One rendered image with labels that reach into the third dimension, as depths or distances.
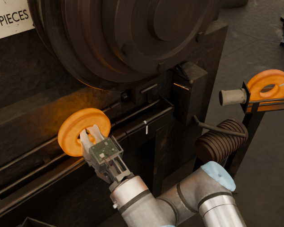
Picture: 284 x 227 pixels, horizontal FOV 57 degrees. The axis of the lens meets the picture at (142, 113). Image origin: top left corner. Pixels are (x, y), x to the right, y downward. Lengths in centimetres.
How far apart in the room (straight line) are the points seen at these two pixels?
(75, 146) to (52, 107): 13
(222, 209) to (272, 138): 133
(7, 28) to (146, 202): 49
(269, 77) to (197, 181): 52
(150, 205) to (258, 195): 107
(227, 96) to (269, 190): 79
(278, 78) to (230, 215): 59
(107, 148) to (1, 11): 38
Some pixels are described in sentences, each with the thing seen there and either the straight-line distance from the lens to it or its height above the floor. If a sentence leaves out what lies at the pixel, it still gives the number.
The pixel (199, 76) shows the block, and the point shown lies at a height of 80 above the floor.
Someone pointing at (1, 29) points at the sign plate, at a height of 108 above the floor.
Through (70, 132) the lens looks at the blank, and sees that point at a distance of 73.
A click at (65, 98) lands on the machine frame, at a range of 75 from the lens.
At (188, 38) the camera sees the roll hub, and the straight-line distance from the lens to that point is 65.
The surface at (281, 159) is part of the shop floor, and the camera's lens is 185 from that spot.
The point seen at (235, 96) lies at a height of 69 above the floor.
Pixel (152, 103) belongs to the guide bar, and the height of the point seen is 70.
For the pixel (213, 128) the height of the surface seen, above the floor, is 58.
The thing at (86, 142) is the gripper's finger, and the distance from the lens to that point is 73.
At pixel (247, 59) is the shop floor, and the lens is 260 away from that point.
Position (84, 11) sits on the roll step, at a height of 114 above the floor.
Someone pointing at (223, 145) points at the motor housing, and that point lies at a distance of 109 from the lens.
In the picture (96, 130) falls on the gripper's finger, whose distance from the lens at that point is 73.
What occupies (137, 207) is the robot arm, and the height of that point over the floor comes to 77.
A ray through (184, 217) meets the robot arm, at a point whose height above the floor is 67.
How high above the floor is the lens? 135
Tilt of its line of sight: 45 degrees down
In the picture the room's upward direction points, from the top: straight up
